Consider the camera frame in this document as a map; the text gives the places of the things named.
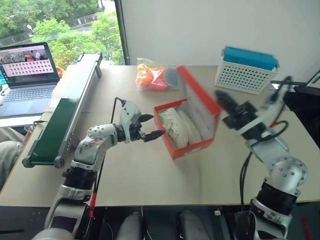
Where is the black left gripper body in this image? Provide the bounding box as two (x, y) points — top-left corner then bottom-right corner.
(128, 117), (146, 144)

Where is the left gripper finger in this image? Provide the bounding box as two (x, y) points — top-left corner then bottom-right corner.
(143, 129), (166, 144)
(139, 113), (155, 124)

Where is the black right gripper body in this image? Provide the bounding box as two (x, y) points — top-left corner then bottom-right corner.
(222, 101), (258, 131)

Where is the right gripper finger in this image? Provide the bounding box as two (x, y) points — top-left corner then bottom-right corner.
(215, 91), (236, 117)
(216, 90), (239, 114)

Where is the white speckled shoe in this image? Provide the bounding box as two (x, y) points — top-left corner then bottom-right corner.
(157, 107), (189, 148)

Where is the orange shoe box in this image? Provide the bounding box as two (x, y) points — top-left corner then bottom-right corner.
(153, 65), (223, 161)

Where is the green conveyor belt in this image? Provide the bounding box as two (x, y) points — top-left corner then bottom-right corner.
(21, 52), (103, 169)

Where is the white perforated plastic basket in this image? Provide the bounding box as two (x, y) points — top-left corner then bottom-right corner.
(213, 47), (280, 95)

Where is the clear bag of colourful toys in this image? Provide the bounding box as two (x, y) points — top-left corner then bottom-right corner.
(135, 57), (181, 92)

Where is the black side table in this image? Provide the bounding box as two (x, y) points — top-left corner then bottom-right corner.
(271, 79), (320, 118)

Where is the grey metal rod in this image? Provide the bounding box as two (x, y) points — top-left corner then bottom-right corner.
(304, 69), (320, 88)

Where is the dark grey rounded shape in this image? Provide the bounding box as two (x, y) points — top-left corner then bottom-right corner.
(116, 211), (146, 240)
(177, 210), (210, 240)

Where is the grey open laptop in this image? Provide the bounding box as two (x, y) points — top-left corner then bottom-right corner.
(0, 41), (61, 118)

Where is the person's grey trouser leg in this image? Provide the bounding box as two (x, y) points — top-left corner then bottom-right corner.
(0, 127), (26, 191)

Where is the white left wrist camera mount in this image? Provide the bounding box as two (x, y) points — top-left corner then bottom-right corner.
(119, 100), (142, 131)

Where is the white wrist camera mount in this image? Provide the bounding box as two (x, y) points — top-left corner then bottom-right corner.
(237, 99), (286, 141)
(119, 100), (142, 131)

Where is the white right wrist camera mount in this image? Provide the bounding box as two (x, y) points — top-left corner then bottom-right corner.
(237, 99), (286, 141)

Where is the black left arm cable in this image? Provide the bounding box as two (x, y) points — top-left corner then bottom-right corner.
(90, 96), (127, 219)

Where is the thin white cable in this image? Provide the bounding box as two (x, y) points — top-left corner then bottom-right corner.
(140, 206), (151, 240)

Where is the black window frame post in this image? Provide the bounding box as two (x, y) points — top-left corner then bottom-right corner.
(114, 0), (130, 66)

